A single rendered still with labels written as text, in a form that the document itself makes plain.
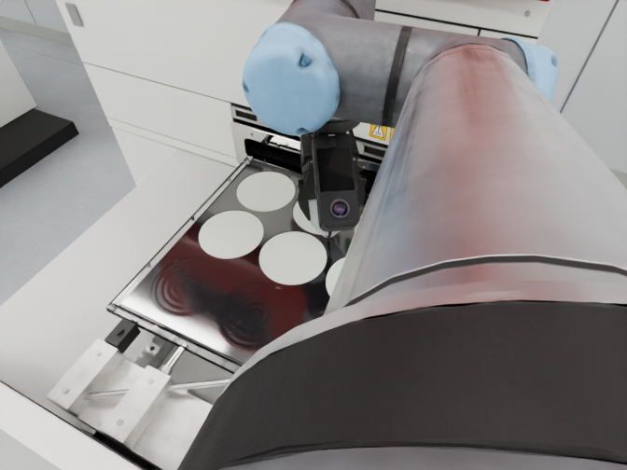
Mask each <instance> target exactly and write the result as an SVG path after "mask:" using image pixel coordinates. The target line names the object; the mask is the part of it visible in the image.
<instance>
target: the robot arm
mask: <svg viewBox="0 0 627 470"><path fill-rule="evenodd" d="M375 7H376V0H294V1H293V2H292V3H291V4H290V6H289V7H288V9H287V10H286V12H285V13H284V14H283V15H282V16H281V17H280V18H279V19H278V21H277V22H276V23H275V24H274V25H271V26H270V27H269V28H267V29H266V30H265V31H264V32H263V33H262V35H261V36H260V38H259V40H258V42H257V43H256V45H255V46H254V47H253V49H252V51H251V52H250V54H249V56H248V58H247V60H246V62H245V65H244V70H243V82H242V86H243V89H244V95H245V98H246V100H247V102H248V104H249V106H250V107H251V109H252V111H253V112H254V113H255V115H256V116H257V117H258V118H259V119H260V120H261V121H262V122H263V123H264V124H266V125H267V126H268V127H270V128H272V129H273V130H275V131H279V132H280V133H283V134H287V135H297V136H298V135H299V136H300V161H301V169H302V174H303V179H300V180H298V188H297V195H298V203H299V207H300V209H301V210H302V212H303V213H304V215H305V216H306V218H307V220H308V221H310V223H311V224H312V226H313V227H314V228H315V230H316V231H318V232H319V233H320V234H321V235H323V236H324V237H325V238H327V237H330V238H332V237H333V236H334V235H336V234H337V233H338V232H339V231H344V230H352V229H354V228H355V226H356V225H357V224H358V226H357V228H356V231H355V235H354V237H353V239H352V242H351V244H350V247H349V250H348V252H347V255H346V258H345V259H344V262H343V264H342V267H341V271H340V274H339V276H338V279H337V282H336V283H335V286H334V289H333V291H332V294H331V296H330V299H329V302H328V304H327V307H326V310H325V313H324V315H323V316H321V317H319V318H316V319H314V320H312V321H310V322H308V323H305V324H303V325H299V326H296V327H295V328H293V329H291V330H290V331H288V332H287V333H285V334H284V335H283V336H281V337H279V338H278V339H276V340H274V341H272V342H271V343H269V344H268V345H266V346H264V347H263V348H261V349H260V350H259V351H257V352H256V353H255V354H254V355H253V356H252V357H251V358H250V359H249V360H248V361H247V362H246V363H245V364H243V365H242V366H241V367H240V368H239V369H238V370H237V371H236V373H235V374H234V375H233V377H232V378H231V380H230V381H229V383H228V384H227V386H226V387H225V388H224V390H223V391H222V393H221V394H220V396H219V397H218V398H217V400H216V401H215V403H214V405H213V406H212V408H211V410H210V411H209V413H208V415H207V417H206V419H205V421H204V422H203V424H202V427H201V429H200V430H199V432H198V434H197V435H196V436H195V438H194V440H193V442H192V444H191V445H190V447H189V449H188V451H187V453H186V455H185V457H184V458H183V460H182V462H181V464H180V465H179V466H178V468H177V470H627V189H626V187H625V186H624V185H623V184H622V183H621V182H620V180H619V179H618V178H617V177H616V176H615V175H614V174H613V172H611V171H610V170H609V169H608V168H607V166H606V165H605V164H604V163H603V162H602V161H601V160H600V158H599V157H598V156H597V155H596V154H595V153H594V152H593V151H592V149H591V148H590V147H589V146H588V145H587V144H586V142H585V141H584V140H583V139H582V138H581V137H580V136H579V134H578V133H577V132H576V131H575V130H574V129H573V127H572V126H571V125H570V124H569V123H568V122H567V121H566V119H565V118H564V117H563V116H562V115H561V114H560V112H559V111H558V110H557V109H556V108H555V107H554V106H553V104H552V103H551V101H552V98H553V94H554V92H555V88H556V83H557V77H558V71H557V65H558V61H557V57H556V55H555V54H554V52H553V51H552V50H551V49H549V48H546V47H542V46H538V45H533V44H528V43H523V41H522V40H520V39H518V38H514V37H503V38H500V39H498V38H491V37H485V36H478V35H466V34H459V33H452V32H445V31H439V30H432V29H426V28H419V27H414V26H406V25H401V24H394V23H388V22H381V21H375V20H374V15H375ZM360 122H362V123H367V124H372V125H377V126H384V127H389V128H393V129H395V130H394V132H393V135H392V137H391V140H390V143H389V145H388V147H387V149H386V152H385V155H384V157H383V162H382V164H381V167H380V169H379V171H378V174H377V176H376V179H375V181H374V184H373V187H372V189H371V192H370V194H369V198H368V200H367V203H366V206H365V208H364V211H363V213H362V215H361V218H360V212H359V208H360V206H361V205H362V203H363V201H364V199H365V195H366V190H365V184H366V182H367V180H366V176H365V175H359V173H360V172H362V171H363V167H362V163H360V162H359V161H358V157H359V151H358V148H357V144H356V141H355V136H354V132H353V129H354V128H355V127H357V126H358V125H359V124H360ZM347 132H349V134H348V133H347ZM306 133H307V136H306V135H304V134H306ZM358 222H359V223H358Z"/></svg>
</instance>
